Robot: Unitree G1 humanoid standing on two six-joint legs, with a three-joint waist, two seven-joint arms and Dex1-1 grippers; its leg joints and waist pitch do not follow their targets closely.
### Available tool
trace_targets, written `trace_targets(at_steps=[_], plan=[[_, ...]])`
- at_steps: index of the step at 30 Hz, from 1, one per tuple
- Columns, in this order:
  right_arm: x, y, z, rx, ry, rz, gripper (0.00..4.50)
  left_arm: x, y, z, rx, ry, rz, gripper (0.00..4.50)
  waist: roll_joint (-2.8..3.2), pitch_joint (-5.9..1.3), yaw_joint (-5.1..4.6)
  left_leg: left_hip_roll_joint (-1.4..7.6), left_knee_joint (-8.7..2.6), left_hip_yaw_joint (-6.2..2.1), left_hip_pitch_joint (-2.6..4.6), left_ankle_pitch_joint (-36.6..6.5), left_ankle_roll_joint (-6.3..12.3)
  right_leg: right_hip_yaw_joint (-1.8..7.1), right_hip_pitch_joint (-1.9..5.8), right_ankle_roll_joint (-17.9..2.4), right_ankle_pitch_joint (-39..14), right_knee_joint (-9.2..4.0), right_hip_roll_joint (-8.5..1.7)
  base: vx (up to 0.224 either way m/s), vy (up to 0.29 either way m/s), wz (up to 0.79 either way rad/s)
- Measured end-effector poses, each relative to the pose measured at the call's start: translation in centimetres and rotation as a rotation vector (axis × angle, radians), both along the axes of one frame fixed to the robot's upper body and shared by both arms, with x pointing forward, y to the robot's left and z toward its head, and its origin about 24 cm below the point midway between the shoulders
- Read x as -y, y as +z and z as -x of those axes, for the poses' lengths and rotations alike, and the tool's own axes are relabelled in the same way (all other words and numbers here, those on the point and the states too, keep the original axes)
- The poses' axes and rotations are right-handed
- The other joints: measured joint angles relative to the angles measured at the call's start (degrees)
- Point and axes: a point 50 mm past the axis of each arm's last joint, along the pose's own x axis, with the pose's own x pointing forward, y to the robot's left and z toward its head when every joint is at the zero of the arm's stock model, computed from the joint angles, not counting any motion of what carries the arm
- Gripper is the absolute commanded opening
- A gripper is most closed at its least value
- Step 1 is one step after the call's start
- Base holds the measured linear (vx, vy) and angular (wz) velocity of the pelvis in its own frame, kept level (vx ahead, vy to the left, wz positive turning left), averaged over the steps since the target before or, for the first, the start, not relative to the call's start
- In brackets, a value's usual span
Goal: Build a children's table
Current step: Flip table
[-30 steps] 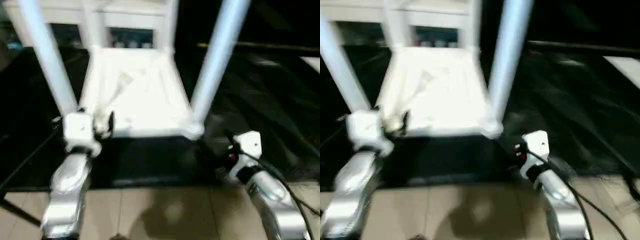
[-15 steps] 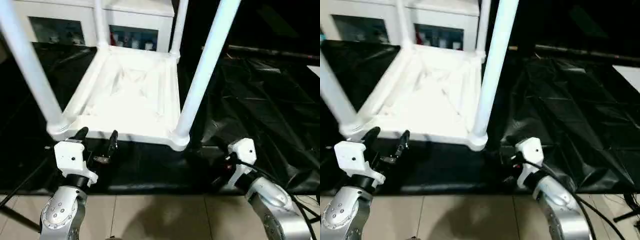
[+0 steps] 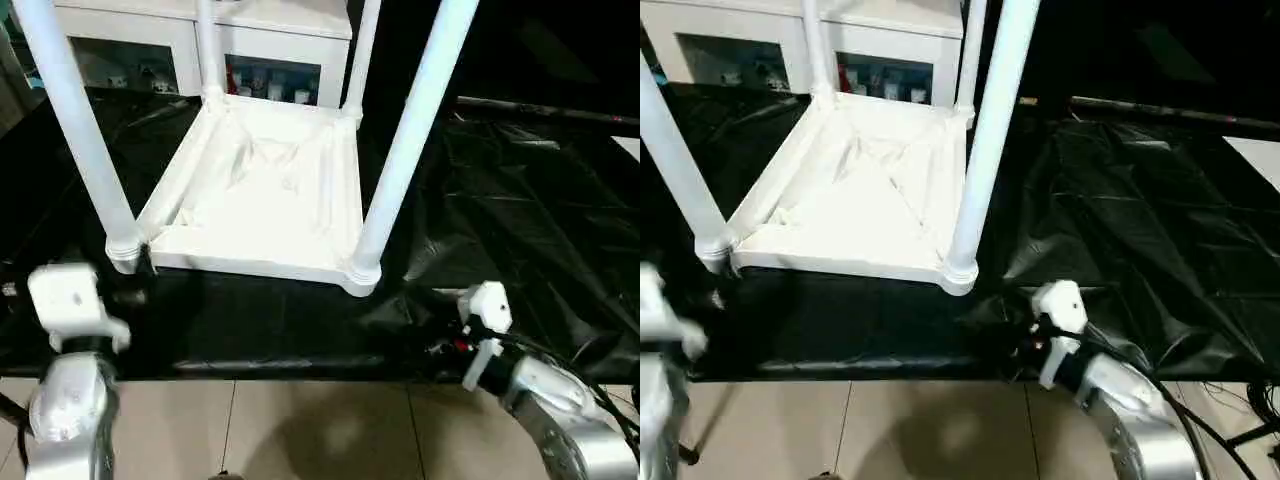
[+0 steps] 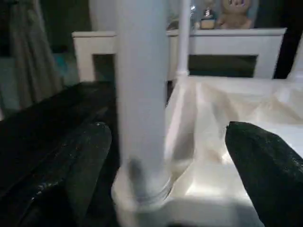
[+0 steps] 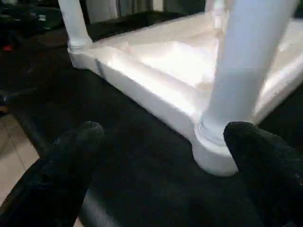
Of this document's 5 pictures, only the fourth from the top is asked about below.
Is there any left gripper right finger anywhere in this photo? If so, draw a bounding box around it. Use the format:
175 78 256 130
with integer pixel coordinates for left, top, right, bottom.
224 121 303 227

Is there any black work mat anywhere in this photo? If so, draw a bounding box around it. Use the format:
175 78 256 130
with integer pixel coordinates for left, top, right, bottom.
0 80 119 227

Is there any small dark figurine toy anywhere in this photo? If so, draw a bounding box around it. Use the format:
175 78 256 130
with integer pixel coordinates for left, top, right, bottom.
200 4 217 30

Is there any grey curtain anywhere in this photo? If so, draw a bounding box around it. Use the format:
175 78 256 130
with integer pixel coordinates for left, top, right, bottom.
7 0 65 105

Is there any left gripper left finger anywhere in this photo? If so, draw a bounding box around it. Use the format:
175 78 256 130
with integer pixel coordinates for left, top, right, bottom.
0 122 113 227

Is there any white plastic table top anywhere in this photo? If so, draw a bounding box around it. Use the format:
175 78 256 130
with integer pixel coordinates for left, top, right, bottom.
111 73 303 227

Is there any beige plush toy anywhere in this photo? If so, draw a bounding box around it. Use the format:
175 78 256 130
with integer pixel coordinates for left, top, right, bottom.
216 0 253 30

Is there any white glass-door cabinet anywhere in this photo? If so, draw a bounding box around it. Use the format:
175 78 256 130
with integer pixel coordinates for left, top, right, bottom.
71 27 288 81

